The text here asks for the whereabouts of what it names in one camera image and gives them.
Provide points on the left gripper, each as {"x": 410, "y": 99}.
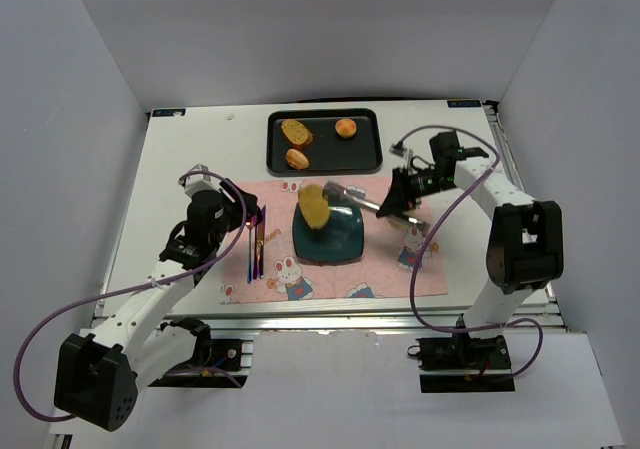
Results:
{"x": 245, "y": 209}

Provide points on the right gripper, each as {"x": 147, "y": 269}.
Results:
{"x": 398, "y": 192}

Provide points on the metal serving tongs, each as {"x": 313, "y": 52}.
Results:
{"x": 356, "y": 196}

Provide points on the toast slice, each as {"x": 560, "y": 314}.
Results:
{"x": 314, "y": 206}

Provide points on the sesame bun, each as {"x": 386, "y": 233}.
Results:
{"x": 297, "y": 160}

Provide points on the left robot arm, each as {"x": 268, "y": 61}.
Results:
{"x": 100, "y": 375}

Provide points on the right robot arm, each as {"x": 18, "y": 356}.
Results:
{"x": 525, "y": 249}

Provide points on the thick bread slice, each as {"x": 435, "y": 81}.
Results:
{"x": 296, "y": 133}

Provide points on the iridescent spoon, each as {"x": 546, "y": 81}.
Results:
{"x": 252, "y": 226}

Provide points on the iridescent knife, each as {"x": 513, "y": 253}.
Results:
{"x": 258, "y": 244}

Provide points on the pink bunny placemat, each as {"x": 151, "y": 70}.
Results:
{"x": 383, "y": 271}

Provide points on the black baking tray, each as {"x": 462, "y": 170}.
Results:
{"x": 328, "y": 153}

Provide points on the small round bun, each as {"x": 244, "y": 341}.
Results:
{"x": 346, "y": 128}

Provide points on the dark green square plate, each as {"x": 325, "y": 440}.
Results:
{"x": 340, "y": 241}

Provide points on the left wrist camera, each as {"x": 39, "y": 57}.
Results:
{"x": 196, "y": 180}

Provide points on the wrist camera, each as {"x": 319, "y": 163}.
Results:
{"x": 406, "y": 154}
{"x": 196, "y": 180}

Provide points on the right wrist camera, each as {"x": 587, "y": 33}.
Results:
{"x": 406, "y": 154}

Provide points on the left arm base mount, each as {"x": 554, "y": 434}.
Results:
{"x": 223, "y": 362}

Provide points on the aluminium table frame rail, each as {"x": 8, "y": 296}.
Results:
{"x": 337, "y": 314}

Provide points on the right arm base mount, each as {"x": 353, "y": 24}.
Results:
{"x": 459, "y": 364}

